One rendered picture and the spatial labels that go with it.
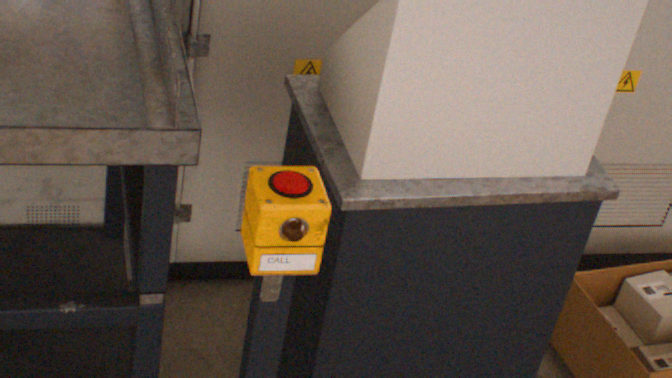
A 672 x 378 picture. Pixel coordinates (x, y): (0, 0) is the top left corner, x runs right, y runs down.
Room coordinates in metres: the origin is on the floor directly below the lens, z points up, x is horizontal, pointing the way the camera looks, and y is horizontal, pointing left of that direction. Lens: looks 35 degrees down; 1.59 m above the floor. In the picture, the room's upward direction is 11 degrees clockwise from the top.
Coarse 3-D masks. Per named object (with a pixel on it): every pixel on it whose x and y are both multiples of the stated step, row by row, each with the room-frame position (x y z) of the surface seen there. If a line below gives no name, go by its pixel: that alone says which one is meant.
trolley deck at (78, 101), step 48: (0, 0) 1.36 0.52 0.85; (48, 0) 1.39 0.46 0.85; (96, 0) 1.42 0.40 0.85; (0, 48) 1.23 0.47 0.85; (48, 48) 1.26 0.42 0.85; (96, 48) 1.28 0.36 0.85; (0, 96) 1.12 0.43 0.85; (48, 96) 1.14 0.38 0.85; (96, 96) 1.16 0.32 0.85; (192, 96) 1.21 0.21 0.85; (0, 144) 1.05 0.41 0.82; (48, 144) 1.07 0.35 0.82; (96, 144) 1.09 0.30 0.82; (144, 144) 1.11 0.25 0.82; (192, 144) 1.13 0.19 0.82
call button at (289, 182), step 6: (282, 174) 0.99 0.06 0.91; (288, 174) 0.99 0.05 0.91; (294, 174) 0.99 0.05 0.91; (300, 174) 0.99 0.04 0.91; (276, 180) 0.98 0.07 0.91; (282, 180) 0.98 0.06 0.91; (288, 180) 0.98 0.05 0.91; (294, 180) 0.98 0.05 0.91; (300, 180) 0.98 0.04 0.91; (306, 180) 0.99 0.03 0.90; (276, 186) 0.97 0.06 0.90; (282, 186) 0.97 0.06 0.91; (288, 186) 0.97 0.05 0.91; (294, 186) 0.97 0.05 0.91; (300, 186) 0.97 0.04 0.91; (306, 186) 0.98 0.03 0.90; (288, 192) 0.96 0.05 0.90; (294, 192) 0.96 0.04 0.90; (300, 192) 0.97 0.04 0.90
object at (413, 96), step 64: (384, 0) 1.28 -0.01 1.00; (448, 0) 1.26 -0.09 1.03; (512, 0) 1.29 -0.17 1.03; (576, 0) 1.32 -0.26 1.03; (640, 0) 1.36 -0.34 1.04; (384, 64) 1.24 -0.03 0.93; (448, 64) 1.27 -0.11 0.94; (512, 64) 1.30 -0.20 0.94; (576, 64) 1.34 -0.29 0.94; (384, 128) 1.24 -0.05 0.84; (448, 128) 1.28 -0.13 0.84; (512, 128) 1.31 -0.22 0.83; (576, 128) 1.35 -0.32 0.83
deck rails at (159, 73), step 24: (144, 0) 1.44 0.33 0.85; (144, 24) 1.37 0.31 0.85; (168, 24) 1.26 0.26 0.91; (144, 48) 1.30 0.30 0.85; (168, 48) 1.23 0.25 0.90; (144, 72) 1.24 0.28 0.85; (168, 72) 1.21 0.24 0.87; (144, 96) 1.18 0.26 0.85; (168, 96) 1.19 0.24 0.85; (168, 120) 1.13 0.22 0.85
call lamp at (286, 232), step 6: (282, 222) 0.94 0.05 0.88; (288, 222) 0.94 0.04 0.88; (294, 222) 0.94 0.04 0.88; (300, 222) 0.94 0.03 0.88; (306, 222) 0.94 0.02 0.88; (282, 228) 0.93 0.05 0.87; (288, 228) 0.93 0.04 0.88; (294, 228) 0.93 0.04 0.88; (300, 228) 0.93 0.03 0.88; (306, 228) 0.94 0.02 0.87; (282, 234) 0.93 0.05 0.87; (288, 234) 0.93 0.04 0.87; (294, 234) 0.93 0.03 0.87; (300, 234) 0.93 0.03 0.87; (306, 234) 0.94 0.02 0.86; (288, 240) 0.93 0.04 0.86; (294, 240) 0.93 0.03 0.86
